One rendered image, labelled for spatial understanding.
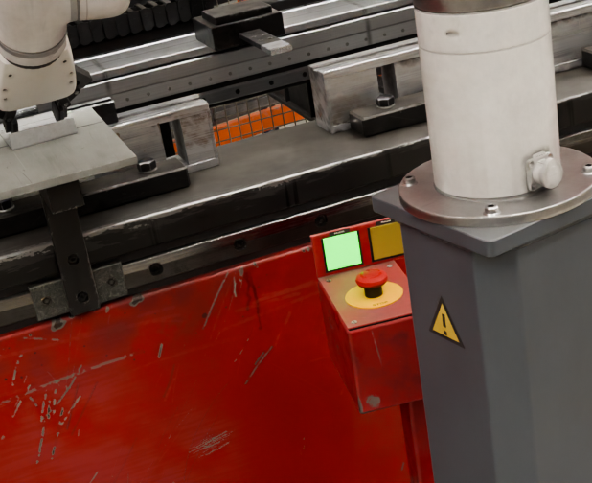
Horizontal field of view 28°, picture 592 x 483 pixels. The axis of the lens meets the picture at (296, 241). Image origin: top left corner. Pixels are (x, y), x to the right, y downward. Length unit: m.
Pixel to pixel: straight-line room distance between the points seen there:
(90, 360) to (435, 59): 0.76
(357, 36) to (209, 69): 0.26
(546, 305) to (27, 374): 0.77
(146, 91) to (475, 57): 0.97
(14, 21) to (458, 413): 0.64
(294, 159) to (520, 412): 0.66
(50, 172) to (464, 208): 0.55
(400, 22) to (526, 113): 1.01
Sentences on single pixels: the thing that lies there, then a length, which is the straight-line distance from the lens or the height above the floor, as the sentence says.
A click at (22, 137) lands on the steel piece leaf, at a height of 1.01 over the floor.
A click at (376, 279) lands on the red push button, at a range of 1.46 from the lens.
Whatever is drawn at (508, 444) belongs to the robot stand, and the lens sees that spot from 1.19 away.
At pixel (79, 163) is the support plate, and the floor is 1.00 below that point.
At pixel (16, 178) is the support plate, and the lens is 1.45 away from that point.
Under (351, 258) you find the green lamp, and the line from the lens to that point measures 1.55.
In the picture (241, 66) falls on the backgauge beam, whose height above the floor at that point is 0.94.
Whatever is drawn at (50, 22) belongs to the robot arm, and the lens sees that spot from 1.39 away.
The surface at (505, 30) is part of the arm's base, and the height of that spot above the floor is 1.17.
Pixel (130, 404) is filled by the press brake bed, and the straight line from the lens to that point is 1.70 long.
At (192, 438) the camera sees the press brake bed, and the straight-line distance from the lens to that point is 1.75.
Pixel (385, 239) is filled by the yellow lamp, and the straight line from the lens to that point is 1.55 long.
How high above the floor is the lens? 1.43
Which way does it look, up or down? 23 degrees down
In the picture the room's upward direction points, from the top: 10 degrees counter-clockwise
